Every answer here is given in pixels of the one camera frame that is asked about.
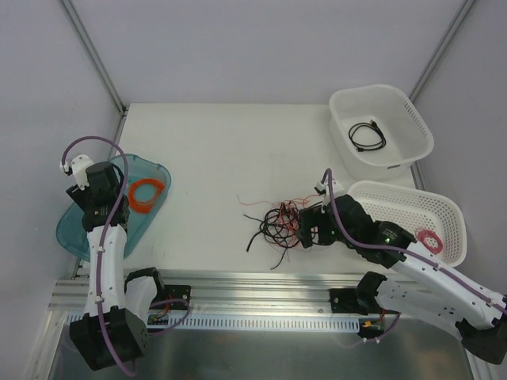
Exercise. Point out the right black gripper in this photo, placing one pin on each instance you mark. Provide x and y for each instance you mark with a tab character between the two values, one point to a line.
314	225

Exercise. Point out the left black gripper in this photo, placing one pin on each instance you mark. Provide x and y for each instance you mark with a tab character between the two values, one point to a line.
78	194

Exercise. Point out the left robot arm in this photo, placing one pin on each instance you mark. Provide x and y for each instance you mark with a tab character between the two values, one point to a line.
112	330

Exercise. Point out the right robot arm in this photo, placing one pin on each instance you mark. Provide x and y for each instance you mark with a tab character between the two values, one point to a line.
451	301

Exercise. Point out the teal transparent plastic tray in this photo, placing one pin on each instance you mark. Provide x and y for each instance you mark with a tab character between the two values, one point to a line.
148	186

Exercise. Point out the perforated white plastic basket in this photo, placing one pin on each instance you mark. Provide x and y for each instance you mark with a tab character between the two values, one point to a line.
415	211

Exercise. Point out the deep white plastic tub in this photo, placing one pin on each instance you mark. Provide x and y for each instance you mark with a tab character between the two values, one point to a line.
378	131

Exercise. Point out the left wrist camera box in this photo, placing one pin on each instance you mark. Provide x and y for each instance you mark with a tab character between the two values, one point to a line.
77	169

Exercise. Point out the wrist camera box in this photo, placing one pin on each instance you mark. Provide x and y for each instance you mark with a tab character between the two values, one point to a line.
77	169
335	189

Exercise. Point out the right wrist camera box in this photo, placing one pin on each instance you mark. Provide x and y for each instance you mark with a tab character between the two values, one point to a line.
335	189

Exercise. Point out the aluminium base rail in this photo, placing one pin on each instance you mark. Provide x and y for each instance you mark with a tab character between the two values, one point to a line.
269	294

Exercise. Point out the left frame post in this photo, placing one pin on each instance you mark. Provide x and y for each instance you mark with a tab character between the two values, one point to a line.
92	53

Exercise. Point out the frame post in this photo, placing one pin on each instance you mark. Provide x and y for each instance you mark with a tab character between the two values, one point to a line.
92	53
450	33

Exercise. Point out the white slotted cable duct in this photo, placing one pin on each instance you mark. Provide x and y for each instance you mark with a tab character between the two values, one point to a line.
270	323

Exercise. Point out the right frame post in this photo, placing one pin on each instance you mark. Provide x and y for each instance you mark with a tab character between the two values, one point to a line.
450	33

